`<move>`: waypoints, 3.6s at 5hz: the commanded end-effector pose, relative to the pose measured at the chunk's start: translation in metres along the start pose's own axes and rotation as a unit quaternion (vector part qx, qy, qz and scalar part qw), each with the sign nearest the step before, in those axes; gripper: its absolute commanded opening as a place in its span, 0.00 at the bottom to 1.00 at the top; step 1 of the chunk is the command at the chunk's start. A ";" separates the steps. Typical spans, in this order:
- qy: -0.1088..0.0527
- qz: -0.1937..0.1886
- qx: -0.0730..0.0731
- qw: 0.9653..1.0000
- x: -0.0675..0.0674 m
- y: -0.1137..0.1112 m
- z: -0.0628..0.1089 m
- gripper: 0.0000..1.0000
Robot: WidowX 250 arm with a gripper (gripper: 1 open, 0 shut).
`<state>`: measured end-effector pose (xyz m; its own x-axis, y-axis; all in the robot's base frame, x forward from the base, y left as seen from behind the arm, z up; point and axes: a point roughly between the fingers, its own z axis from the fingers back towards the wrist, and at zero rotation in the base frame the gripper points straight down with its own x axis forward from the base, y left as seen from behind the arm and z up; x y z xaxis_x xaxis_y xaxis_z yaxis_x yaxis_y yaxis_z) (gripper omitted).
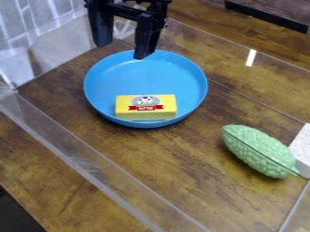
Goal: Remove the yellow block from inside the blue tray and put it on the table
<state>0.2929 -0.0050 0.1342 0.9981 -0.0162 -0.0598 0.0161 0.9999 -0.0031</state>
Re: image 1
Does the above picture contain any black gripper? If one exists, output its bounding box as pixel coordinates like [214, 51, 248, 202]
[85, 0, 173, 60]

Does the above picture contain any yellow butter block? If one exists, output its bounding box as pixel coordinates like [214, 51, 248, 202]
[115, 94, 177, 121]

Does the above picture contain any blue round tray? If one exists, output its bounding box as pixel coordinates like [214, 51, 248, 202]
[83, 50, 209, 129]

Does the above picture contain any white sponge block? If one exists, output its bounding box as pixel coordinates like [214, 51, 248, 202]
[290, 123, 310, 179]

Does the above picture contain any black baseboard strip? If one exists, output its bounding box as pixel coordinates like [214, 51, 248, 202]
[225, 0, 310, 34]

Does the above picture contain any green bitter melon toy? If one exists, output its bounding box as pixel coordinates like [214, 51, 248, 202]
[222, 124, 300, 179]

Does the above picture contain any clear acrylic enclosure wall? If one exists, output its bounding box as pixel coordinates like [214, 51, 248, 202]
[0, 0, 310, 232]

